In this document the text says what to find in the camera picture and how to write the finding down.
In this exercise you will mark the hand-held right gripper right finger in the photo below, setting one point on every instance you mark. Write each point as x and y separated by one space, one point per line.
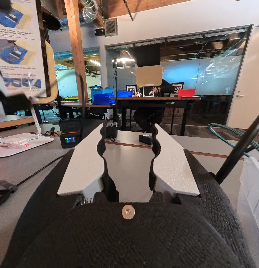
173 167

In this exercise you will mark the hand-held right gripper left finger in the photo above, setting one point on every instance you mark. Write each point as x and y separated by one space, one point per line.
83 167

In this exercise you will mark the clear plastic storage box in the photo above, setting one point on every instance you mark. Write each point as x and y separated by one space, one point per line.
253 199

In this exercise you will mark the black battery charging case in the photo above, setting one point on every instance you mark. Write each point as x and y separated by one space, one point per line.
70 129

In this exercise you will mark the clear plastic packet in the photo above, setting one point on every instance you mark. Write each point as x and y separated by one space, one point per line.
14 143

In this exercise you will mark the white document stand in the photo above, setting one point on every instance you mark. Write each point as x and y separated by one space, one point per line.
37 140

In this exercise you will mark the printed instruction sheet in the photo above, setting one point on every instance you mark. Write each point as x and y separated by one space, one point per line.
26 58

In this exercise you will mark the wooden backing board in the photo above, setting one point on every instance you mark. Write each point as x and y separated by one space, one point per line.
53 73

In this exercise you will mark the black battery charger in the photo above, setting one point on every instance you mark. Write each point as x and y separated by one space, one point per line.
111 132

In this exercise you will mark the printed cardboard box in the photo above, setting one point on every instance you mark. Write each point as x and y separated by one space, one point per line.
173 116

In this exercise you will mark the wooden desk black legs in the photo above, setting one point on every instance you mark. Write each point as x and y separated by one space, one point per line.
163 98

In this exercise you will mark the blue plastic bin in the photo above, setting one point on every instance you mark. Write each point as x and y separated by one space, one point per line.
124 93
103 99

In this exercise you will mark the red plastic bin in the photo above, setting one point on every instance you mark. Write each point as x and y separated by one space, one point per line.
186 93

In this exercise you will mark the blue plastic caddy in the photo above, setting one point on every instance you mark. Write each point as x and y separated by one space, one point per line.
98 90

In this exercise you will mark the printed marker tag card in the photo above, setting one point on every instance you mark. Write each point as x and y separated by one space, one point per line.
131 90
177 87

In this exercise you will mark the cream door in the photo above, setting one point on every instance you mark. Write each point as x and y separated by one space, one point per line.
246 73

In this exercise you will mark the black camera battery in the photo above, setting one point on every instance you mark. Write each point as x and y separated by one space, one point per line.
145 137
145 142

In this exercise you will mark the wooden support post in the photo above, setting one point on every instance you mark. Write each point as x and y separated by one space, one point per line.
76 41

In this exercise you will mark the black wall speaker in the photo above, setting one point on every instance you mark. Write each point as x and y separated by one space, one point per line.
99 32

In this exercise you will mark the silver air duct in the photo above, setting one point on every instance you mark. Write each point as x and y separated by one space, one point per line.
89 10

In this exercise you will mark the wall vent grille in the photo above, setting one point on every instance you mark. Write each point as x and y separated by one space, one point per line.
110 27

